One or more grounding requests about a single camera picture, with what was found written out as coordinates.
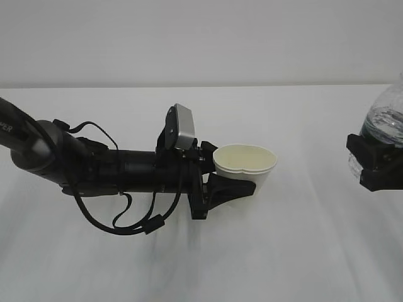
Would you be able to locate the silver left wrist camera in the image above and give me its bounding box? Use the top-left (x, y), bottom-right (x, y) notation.
top-left (164, 103), bottom-right (195, 150)

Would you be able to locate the clear green-label water bottle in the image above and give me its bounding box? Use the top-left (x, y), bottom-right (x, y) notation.
top-left (359, 75), bottom-right (402, 170)

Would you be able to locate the black left camera cable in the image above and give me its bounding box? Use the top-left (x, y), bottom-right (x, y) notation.
top-left (18, 116), bottom-right (182, 236)

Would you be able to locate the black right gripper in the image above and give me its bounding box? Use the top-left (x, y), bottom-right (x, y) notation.
top-left (346, 134), bottom-right (402, 192)

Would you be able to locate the white paper cup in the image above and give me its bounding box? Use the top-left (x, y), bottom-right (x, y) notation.
top-left (212, 144), bottom-right (278, 208)

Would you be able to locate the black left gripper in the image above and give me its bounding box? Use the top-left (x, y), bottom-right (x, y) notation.
top-left (155, 138), bottom-right (256, 220)

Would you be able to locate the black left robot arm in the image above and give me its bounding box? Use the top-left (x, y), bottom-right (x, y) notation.
top-left (1, 100), bottom-right (256, 220)

